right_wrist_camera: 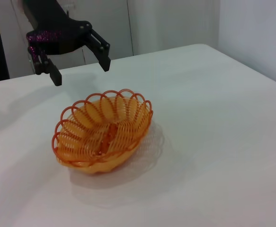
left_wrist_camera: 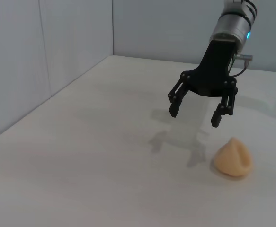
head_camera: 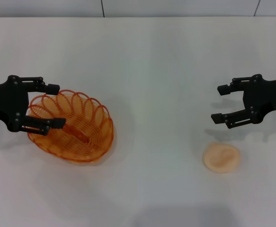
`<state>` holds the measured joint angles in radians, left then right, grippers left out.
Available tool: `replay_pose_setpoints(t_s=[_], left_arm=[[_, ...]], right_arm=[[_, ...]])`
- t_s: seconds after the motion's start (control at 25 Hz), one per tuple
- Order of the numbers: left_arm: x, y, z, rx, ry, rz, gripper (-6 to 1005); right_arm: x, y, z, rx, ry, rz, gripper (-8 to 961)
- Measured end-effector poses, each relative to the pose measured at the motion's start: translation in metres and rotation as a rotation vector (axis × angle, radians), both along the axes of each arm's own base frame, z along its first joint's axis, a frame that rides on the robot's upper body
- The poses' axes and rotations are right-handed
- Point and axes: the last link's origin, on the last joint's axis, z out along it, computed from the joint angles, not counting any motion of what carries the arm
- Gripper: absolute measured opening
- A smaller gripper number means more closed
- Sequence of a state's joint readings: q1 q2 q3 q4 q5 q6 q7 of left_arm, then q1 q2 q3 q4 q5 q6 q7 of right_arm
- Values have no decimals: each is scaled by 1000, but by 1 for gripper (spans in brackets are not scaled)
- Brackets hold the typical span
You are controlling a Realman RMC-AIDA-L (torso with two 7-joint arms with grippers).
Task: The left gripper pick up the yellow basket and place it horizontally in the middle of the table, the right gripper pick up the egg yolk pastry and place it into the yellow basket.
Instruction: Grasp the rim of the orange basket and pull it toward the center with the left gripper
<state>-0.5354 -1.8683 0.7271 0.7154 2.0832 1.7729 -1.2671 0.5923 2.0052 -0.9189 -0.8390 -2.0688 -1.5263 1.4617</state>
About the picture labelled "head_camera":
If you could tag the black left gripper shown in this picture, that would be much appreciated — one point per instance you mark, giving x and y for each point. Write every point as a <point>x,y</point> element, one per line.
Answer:
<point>6,101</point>

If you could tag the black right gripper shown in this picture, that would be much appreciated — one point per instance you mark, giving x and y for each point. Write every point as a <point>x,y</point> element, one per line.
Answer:
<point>265,99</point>

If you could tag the orange woven plastic basket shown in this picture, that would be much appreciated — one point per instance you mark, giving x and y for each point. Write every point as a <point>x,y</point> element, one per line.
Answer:
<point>81,127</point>

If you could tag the pale round bread bun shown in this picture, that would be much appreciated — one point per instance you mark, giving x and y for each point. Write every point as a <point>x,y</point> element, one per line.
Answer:
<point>221,157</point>

